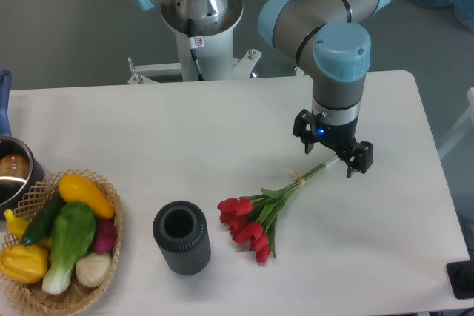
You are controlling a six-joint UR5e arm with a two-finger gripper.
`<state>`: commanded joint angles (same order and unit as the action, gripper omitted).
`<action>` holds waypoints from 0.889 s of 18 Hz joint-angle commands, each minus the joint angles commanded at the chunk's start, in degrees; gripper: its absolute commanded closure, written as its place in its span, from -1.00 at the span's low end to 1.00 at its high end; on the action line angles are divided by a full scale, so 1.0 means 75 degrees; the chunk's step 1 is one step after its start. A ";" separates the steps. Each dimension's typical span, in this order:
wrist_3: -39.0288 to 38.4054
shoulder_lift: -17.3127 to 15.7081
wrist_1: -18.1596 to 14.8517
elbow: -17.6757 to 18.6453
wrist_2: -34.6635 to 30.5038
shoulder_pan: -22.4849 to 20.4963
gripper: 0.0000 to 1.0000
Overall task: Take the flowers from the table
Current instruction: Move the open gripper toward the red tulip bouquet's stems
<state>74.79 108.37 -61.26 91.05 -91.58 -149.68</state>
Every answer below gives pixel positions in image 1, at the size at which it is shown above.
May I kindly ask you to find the dark green cucumber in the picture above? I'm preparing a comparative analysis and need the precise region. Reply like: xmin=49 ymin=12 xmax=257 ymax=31
xmin=21 ymin=192 xmax=66 ymax=246

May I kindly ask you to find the white garlic bulb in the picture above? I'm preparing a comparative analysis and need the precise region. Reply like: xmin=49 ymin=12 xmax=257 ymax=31
xmin=75 ymin=252 xmax=111 ymax=288

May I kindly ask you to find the red tulip bouquet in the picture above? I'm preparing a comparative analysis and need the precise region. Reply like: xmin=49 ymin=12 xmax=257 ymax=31
xmin=217 ymin=155 xmax=339 ymax=265

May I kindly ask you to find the woven wicker basket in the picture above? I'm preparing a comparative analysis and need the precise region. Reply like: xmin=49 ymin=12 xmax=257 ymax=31
xmin=1 ymin=169 xmax=123 ymax=315

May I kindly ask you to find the dark grey ribbed vase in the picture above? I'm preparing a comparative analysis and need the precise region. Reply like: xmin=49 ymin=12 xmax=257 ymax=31
xmin=152 ymin=201 xmax=211 ymax=275

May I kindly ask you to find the yellow pepper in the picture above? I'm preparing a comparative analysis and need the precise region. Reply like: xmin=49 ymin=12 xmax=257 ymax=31
xmin=4 ymin=209 xmax=52 ymax=250

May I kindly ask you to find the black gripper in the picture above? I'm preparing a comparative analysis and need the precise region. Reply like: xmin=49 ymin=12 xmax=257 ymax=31
xmin=293 ymin=109 xmax=373 ymax=178

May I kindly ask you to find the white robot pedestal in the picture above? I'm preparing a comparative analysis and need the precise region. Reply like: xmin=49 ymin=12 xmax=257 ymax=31
xmin=128 ymin=0 xmax=262 ymax=84

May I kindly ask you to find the green bok choy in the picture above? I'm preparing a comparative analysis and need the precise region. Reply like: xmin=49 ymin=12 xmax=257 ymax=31
xmin=42 ymin=202 xmax=96 ymax=295

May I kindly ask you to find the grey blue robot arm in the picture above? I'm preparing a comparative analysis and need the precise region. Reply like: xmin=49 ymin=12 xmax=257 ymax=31
xmin=136 ymin=0 xmax=391 ymax=173

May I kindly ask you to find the small yellow pumpkin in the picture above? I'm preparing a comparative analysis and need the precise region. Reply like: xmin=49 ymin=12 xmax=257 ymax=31
xmin=1 ymin=244 xmax=49 ymax=284

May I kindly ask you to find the black device at edge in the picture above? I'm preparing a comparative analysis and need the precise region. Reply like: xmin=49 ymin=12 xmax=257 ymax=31
xmin=446 ymin=260 xmax=474 ymax=300

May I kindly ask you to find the blue handled saucepan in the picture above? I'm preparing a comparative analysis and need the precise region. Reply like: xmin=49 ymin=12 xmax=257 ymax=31
xmin=1 ymin=70 xmax=45 ymax=220

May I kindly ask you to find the black cable on pedestal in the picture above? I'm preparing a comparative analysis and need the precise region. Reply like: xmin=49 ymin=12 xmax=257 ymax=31
xmin=187 ymin=18 xmax=205 ymax=81

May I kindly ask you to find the pink radish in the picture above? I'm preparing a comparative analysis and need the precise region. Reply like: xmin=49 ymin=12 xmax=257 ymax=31
xmin=93 ymin=220 xmax=118 ymax=253

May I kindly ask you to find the yellow squash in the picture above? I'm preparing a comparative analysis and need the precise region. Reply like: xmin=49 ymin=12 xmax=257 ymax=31
xmin=58 ymin=174 xmax=115 ymax=219

